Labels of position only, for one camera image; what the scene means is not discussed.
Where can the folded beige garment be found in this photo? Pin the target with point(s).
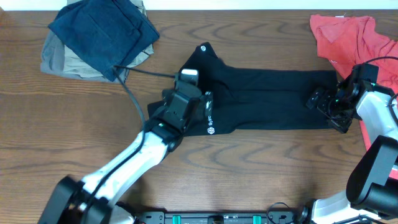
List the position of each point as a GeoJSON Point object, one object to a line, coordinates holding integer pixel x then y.
{"type": "Point", "coordinates": [74, 64]}

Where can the folded navy blue garment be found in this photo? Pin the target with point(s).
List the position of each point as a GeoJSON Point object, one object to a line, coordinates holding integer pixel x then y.
{"type": "Point", "coordinates": [104, 33]}

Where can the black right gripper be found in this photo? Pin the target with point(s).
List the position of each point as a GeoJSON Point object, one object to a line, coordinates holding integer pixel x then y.
{"type": "Point", "coordinates": [341, 124]}

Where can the red t-shirt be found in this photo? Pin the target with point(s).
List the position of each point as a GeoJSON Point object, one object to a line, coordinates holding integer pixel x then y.
{"type": "Point", "coordinates": [347, 41]}

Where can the folded grey garment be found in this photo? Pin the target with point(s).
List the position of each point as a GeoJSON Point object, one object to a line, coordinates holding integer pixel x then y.
{"type": "Point", "coordinates": [53, 61]}

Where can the black t-shirt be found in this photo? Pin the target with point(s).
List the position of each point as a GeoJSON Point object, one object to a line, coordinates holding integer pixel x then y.
{"type": "Point", "coordinates": [246, 98]}

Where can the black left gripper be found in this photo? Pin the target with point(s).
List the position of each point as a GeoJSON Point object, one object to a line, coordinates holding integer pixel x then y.
{"type": "Point", "coordinates": [201, 115]}

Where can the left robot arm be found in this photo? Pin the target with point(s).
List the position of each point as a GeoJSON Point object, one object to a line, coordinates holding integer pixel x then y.
{"type": "Point", "coordinates": [94, 197]}

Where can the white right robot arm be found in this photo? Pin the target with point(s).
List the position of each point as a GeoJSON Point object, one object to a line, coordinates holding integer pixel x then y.
{"type": "Point", "coordinates": [371, 194]}

